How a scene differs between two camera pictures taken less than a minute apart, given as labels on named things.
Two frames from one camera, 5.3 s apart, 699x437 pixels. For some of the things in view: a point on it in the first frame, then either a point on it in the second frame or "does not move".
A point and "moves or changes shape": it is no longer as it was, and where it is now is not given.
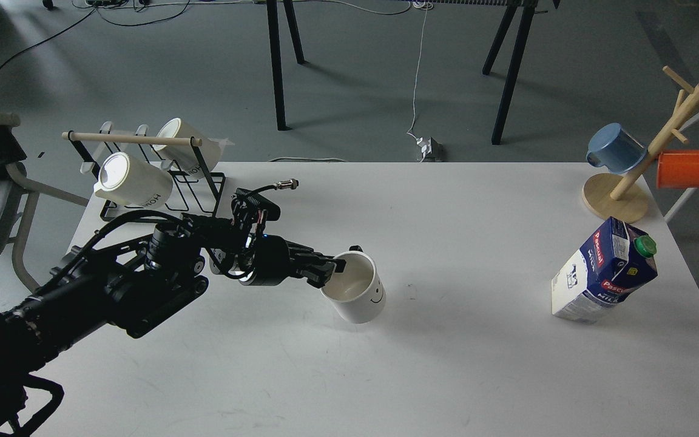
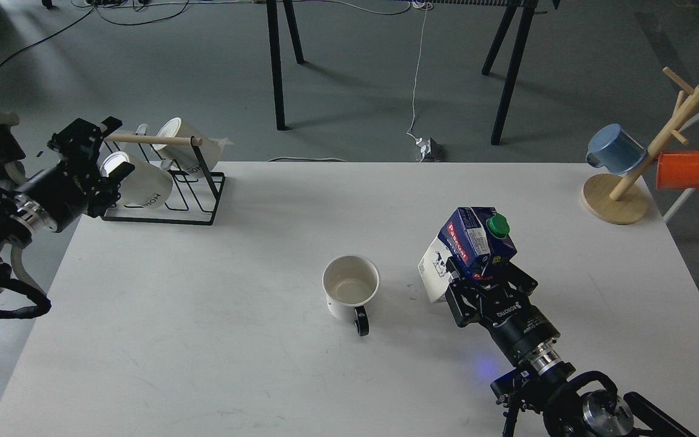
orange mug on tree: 681,169 does not move
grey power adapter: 432,150 does not move
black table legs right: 526,9 does not move
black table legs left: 276,55 does not move
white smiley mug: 357,294 moves or changes shape
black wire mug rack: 147,176 does not move
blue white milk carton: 602,272 -> 472,238
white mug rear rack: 184,156 does not move
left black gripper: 275,263 -> 66,189
